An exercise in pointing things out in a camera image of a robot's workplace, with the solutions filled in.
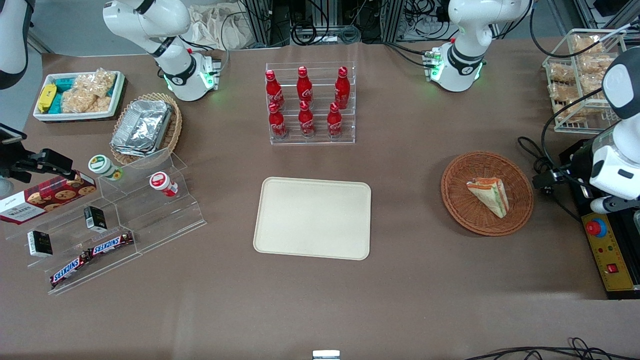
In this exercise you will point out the red cookie box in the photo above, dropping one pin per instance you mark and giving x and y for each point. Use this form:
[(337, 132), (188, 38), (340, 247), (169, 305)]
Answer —
[(45, 200)]

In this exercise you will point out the clear acrylic stepped shelf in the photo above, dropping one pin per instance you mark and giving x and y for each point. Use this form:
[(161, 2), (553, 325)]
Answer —
[(150, 220)]

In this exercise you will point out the black electric grill appliance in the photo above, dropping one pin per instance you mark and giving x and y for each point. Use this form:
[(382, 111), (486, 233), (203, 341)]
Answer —
[(582, 195)]

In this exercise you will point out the triangle sandwich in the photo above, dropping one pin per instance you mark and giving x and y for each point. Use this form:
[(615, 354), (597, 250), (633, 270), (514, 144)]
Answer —
[(490, 196)]

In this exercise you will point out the clear acrylic bottle rack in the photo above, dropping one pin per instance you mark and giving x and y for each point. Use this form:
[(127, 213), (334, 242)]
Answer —
[(320, 142)]

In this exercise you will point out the teal snack pack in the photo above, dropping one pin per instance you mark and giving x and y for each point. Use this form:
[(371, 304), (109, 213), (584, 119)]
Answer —
[(64, 84), (56, 103)]

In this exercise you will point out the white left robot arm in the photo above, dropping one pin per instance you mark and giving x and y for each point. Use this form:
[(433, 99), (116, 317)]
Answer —
[(470, 30)]

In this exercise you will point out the beige rectangular tray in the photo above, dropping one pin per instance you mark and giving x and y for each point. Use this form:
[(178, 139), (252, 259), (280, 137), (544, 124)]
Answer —
[(312, 217)]

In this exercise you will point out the oval light wicker basket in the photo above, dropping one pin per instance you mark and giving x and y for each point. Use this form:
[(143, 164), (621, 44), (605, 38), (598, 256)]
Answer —
[(172, 135)]

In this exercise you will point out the round brown wicker basket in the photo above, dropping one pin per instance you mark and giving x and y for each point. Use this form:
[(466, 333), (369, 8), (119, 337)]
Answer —
[(460, 200)]

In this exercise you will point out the beige cloth bag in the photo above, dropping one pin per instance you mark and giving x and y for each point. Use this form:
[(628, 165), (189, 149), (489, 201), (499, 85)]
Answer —
[(215, 25)]

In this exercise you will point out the clear fried snack bag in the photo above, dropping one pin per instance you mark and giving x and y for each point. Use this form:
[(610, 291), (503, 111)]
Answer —
[(561, 73), (590, 82), (586, 44), (560, 91), (595, 62)]

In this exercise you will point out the white rectangular bin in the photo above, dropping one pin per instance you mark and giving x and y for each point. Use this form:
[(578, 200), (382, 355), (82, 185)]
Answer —
[(117, 95)]

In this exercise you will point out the red cola bottle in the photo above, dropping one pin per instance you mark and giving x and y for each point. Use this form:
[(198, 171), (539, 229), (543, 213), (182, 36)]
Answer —
[(277, 122), (274, 92), (306, 121), (342, 90), (334, 121), (304, 87)]

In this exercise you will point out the aluminium foil container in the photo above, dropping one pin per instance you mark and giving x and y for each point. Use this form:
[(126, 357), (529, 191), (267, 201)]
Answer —
[(142, 127)]

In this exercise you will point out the snickers chocolate bar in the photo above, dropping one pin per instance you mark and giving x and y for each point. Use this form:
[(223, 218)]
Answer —
[(111, 243), (70, 270)]

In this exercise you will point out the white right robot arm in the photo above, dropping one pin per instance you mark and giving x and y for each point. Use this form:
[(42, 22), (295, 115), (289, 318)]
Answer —
[(150, 25)]

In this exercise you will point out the aluminium frame post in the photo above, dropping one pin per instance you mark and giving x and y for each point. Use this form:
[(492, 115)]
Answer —
[(260, 20), (390, 17)]

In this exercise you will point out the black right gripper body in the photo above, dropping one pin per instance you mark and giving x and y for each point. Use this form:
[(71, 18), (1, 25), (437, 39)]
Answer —
[(11, 163)]

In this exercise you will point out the small black box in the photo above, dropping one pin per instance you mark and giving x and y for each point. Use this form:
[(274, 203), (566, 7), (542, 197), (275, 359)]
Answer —
[(95, 219), (40, 244)]

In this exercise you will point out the yellow snack pack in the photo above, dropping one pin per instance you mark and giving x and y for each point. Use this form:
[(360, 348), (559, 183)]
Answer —
[(46, 97)]

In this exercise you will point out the green lid yogurt cup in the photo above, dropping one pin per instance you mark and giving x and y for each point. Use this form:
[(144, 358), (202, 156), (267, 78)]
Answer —
[(102, 166)]

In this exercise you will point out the clear rice cracker bag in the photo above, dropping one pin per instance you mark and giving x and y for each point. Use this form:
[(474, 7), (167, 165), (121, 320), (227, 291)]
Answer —
[(82, 102), (97, 82)]

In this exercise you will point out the red emergency stop button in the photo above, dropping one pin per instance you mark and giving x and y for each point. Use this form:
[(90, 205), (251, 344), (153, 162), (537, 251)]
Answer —
[(595, 227)]

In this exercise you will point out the red lid yogurt cup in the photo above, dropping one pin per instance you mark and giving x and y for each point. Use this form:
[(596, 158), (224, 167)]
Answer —
[(161, 182)]

